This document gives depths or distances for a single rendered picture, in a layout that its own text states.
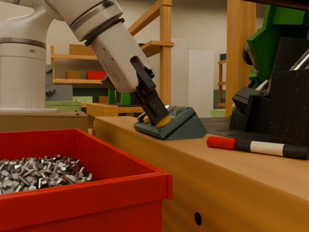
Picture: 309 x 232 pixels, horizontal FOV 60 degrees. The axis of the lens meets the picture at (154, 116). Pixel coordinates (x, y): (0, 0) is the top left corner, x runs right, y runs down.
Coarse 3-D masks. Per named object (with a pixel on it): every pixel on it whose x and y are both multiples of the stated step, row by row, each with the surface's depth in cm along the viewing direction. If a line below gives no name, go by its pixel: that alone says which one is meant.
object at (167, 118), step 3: (165, 117) 47; (168, 117) 47; (162, 120) 46; (165, 120) 46; (168, 120) 47; (156, 123) 47; (159, 123) 47; (162, 123) 46; (165, 123) 46; (159, 126) 47
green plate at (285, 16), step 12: (276, 12) 51; (288, 12) 49; (300, 12) 47; (264, 24) 53; (276, 24) 52; (288, 24) 49; (300, 24) 47; (276, 36) 54; (288, 36) 55; (300, 36) 56; (276, 48) 55
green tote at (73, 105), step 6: (48, 102) 112; (54, 102) 112; (60, 102) 113; (66, 102) 114; (72, 102) 114; (78, 102) 115; (48, 108) 112; (54, 108) 113; (60, 108) 114; (66, 108) 114; (72, 108) 115; (78, 108) 116
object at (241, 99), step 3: (234, 96) 62; (237, 96) 61; (234, 99) 61; (237, 99) 60; (240, 99) 59; (243, 99) 59; (246, 99) 58; (234, 102) 62; (237, 102) 61; (240, 102) 59; (243, 102) 58; (246, 102) 58; (237, 105) 62; (240, 105) 60; (243, 105) 59; (246, 105) 58; (237, 108) 63; (240, 108) 61; (243, 108) 60; (243, 111) 61
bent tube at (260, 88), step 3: (264, 81) 61; (267, 81) 61; (261, 84) 61; (264, 84) 60; (267, 84) 60; (258, 87) 61; (261, 87) 60; (264, 87) 60; (267, 87) 60; (258, 90) 60; (261, 90) 60
